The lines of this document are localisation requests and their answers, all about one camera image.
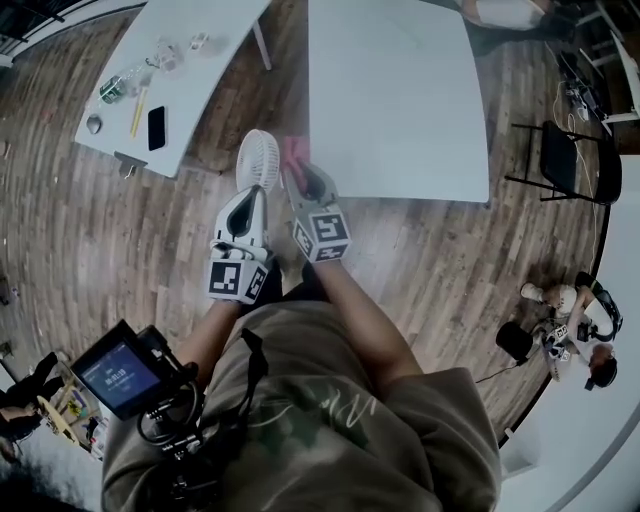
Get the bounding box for white wooden shelf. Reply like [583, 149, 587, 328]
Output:
[499, 427, 544, 476]

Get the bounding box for person's right forearm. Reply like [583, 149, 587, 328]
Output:
[312, 259, 426, 396]

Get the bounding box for person's black trousers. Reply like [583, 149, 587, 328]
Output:
[252, 259, 331, 304]

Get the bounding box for black smartphone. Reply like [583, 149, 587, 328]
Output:
[147, 105, 167, 152]

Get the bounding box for yellow pencil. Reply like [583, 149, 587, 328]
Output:
[130, 88, 147, 139]

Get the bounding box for pink cloth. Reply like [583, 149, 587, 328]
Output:
[281, 135, 312, 194]

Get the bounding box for black floor cable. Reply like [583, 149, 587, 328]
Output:
[474, 364, 521, 385]

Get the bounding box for clear plastic cup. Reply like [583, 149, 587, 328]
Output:
[149, 37, 184, 76]

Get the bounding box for person's left forearm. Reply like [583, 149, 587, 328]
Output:
[177, 299, 241, 381]

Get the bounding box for black chest camera rig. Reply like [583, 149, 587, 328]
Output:
[137, 324, 271, 501]

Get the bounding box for black chest monitor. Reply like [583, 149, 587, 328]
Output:
[70, 319, 181, 422]

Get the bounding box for white table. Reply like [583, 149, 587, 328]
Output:
[307, 0, 490, 204]
[74, 0, 274, 179]

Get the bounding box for grey table clamp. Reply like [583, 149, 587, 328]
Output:
[113, 150, 149, 179]

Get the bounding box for small white desk fan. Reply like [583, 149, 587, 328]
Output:
[235, 128, 284, 196]

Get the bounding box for black folding chair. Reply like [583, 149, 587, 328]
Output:
[504, 119, 624, 206]

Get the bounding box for person's olive shirt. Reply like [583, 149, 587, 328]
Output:
[102, 299, 503, 512]

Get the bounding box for white standing desk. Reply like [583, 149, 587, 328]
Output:
[579, 0, 640, 126]

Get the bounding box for tangle of cables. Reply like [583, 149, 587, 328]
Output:
[554, 49, 609, 121]

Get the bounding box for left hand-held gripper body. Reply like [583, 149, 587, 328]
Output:
[206, 234, 275, 305]

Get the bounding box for black bucket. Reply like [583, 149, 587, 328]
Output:
[495, 321, 534, 361]

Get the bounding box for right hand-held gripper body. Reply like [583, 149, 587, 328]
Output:
[291, 197, 353, 265]

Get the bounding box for yellow wooden toy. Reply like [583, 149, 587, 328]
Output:
[37, 394, 81, 446]

